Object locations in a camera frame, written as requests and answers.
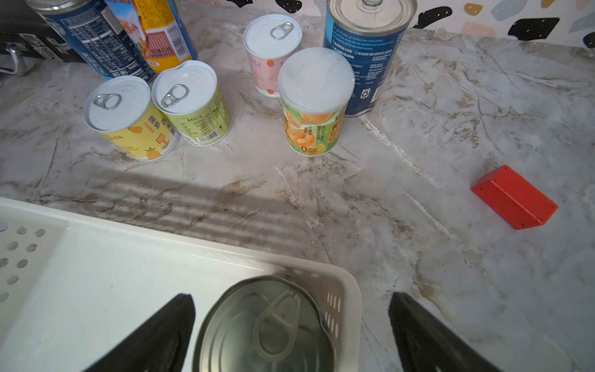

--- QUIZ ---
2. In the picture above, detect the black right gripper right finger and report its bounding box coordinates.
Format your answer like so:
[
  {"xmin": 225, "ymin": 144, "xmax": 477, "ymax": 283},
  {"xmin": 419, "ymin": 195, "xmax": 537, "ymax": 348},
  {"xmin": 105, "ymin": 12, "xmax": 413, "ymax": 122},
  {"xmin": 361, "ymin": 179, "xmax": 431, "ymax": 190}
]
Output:
[{"xmin": 388, "ymin": 292, "xmax": 499, "ymax": 371}]

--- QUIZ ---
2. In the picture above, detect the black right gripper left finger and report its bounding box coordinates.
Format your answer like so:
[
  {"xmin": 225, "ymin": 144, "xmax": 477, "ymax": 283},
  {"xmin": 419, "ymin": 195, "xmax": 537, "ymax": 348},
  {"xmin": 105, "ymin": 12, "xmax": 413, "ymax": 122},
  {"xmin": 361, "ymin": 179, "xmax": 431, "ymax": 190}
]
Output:
[{"xmin": 87, "ymin": 294, "xmax": 195, "ymax": 371}]

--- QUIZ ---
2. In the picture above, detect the dark tomato tin can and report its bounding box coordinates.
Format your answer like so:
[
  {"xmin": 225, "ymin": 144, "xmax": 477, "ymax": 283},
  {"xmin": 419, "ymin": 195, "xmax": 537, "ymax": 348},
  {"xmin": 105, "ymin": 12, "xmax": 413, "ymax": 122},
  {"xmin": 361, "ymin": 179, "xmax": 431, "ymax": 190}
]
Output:
[{"xmin": 192, "ymin": 275, "xmax": 336, "ymax": 371}]

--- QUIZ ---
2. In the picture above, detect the blue tin can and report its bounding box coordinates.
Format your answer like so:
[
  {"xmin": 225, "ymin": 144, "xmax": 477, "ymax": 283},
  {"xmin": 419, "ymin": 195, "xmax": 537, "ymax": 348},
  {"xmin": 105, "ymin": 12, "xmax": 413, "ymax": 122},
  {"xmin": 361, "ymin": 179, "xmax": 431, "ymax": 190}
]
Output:
[
  {"xmin": 323, "ymin": 0, "xmax": 418, "ymax": 117},
  {"xmin": 26, "ymin": 0, "xmax": 156, "ymax": 83}
]

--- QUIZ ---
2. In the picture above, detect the tall yellow orange can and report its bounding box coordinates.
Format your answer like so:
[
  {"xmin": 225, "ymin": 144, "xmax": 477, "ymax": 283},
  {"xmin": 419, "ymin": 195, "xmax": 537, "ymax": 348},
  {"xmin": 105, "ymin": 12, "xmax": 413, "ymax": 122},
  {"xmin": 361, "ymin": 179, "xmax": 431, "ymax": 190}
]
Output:
[{"xmin": 106, "ymin": 0, "xmax": 197, "ymax": 74}]

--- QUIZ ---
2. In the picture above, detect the white plastic basket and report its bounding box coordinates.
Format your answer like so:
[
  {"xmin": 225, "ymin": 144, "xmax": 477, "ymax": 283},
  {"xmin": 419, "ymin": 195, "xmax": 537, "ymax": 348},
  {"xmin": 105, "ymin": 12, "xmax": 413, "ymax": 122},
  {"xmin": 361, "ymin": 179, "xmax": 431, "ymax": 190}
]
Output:
[{"xmin": 1, "ymin": 198, "xmax": 362, "ymax": 371}]

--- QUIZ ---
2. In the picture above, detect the red rectangular block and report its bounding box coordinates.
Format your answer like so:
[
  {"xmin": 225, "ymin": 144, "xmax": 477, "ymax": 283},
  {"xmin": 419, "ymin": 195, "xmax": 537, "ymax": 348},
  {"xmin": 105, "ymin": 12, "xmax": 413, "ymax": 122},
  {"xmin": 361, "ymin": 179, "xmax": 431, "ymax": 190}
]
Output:
[{"xmin": 471, "ymin": 165, "xmax": 558, "ymax": 230}]

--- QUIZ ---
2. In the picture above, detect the yellow pineapple small can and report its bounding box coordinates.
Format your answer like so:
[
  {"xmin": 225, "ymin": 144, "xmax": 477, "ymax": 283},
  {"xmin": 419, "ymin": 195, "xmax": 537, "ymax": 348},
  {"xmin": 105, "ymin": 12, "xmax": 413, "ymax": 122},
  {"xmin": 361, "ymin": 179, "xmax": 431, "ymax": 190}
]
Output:
[{"xmin": 84, "ymin": 76, "xmax": 181, "ymax": 161}]

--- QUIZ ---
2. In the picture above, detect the light green small can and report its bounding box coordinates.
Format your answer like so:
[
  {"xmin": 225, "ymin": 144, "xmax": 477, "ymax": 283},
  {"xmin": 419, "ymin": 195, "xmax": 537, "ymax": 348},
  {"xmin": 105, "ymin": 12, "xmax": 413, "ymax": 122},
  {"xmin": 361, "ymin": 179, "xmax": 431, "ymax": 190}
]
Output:
[{"xmin": 151, "ymin": 60, "xmax": 233, "ymax": 147}]

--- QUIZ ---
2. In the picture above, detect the green peach can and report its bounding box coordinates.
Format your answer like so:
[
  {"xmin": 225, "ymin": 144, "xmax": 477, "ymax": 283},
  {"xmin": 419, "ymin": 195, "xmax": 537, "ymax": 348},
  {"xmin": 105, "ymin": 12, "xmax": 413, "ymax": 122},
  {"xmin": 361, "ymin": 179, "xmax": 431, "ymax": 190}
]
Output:
[{"xmin": 278, "ymin": 47, "xmax": 355, "ymax": 157}]

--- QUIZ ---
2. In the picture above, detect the pink small can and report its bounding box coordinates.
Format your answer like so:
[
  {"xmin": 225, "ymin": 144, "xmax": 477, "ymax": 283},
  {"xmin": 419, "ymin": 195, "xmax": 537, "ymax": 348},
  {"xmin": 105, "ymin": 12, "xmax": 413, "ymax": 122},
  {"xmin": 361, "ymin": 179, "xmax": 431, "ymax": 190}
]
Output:
[{"xmin": 243, "ymin": 14, "xmax": 302, "ymax": 98}]

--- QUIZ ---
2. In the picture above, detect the black briefcase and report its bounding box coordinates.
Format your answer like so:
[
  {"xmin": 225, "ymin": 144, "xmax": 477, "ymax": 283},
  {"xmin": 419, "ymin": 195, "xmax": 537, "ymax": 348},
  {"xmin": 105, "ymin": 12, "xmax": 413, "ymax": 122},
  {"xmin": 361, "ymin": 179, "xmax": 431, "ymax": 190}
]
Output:
[{"xmin": 1, "ymin": 1, "xmax": 84, "ymax": 77}]

